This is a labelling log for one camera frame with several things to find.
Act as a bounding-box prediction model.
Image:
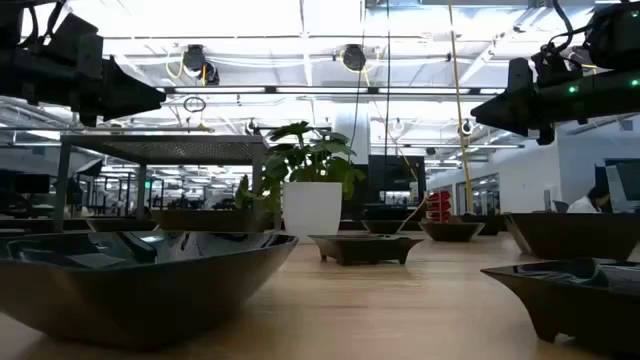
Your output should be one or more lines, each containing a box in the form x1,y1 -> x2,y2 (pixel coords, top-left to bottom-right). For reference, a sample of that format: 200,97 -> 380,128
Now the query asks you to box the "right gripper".
470,57 -> 640,146

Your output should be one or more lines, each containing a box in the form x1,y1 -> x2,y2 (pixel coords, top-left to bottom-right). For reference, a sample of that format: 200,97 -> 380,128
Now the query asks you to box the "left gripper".
0,47 -> 167,127

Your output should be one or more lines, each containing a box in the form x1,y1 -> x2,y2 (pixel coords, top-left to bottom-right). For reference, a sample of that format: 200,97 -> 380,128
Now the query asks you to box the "black leaf-shaped mini plate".
418,221 -> 486,243
0,230 -> 300,351
360,219 -> 407,235
87,217 -> 159,233

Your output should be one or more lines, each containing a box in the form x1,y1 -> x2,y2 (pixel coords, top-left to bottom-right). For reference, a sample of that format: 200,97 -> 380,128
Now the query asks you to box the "small black square footed plate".
308,233 -> 425,266
480,257 -> 640,357

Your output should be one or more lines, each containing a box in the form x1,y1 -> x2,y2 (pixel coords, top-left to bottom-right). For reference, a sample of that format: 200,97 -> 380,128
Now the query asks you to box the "red bin rack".
427,189 -> 454,224

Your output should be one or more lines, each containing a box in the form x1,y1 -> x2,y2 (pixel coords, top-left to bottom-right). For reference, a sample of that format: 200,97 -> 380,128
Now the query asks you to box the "person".
567,185 -> 612,215

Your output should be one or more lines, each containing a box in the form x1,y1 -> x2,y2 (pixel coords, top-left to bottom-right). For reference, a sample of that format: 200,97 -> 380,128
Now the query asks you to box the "large black display stand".
367,154 -> 427,206

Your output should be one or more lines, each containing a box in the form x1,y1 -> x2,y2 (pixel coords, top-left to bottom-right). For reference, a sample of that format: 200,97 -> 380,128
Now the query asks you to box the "background computer monitor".
594,158 -> 640,214

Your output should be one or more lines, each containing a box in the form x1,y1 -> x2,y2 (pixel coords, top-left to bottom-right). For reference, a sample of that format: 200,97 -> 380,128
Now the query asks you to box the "long ceiling light bar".
164,85 -> 506,96

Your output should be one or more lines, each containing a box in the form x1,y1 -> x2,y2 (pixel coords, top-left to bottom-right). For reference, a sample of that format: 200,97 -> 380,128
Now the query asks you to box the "green plant in white pot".
234,121 -> 366,239

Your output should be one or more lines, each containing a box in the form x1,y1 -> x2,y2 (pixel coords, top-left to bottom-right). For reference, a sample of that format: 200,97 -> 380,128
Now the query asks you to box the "yellow hanging cable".
447,0 -> 475,215

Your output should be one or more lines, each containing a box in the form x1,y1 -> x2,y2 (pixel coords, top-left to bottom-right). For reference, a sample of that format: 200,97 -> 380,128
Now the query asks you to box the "hanging black cable loop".
183,94 -> 207,114

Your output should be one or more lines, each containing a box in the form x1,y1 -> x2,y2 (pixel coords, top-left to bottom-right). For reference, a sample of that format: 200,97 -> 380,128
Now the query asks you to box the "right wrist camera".
530,42 -> 586,89

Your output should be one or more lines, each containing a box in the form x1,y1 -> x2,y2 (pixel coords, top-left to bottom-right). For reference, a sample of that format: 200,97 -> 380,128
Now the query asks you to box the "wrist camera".
49,12 -> 104,65
530,42 -> 586,89

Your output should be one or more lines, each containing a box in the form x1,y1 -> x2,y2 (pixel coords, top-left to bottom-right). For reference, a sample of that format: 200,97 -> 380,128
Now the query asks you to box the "black ceiling cable reel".
339,43 -> 369,73
182,43 -> 221,86

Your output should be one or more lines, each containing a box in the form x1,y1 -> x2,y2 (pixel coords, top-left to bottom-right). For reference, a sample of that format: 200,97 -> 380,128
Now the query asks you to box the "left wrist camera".
49,12 -> 104,65

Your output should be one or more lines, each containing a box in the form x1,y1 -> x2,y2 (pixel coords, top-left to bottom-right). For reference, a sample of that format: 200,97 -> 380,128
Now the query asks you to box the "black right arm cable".
549,0 -> 594,51

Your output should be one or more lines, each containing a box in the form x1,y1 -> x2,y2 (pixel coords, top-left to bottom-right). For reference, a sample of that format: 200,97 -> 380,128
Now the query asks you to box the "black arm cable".
549,0 -> 594,51
27,0 -> 69,44

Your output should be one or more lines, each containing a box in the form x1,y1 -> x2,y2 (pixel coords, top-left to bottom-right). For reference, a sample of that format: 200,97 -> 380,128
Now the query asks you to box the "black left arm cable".
27,0 -> 69,44

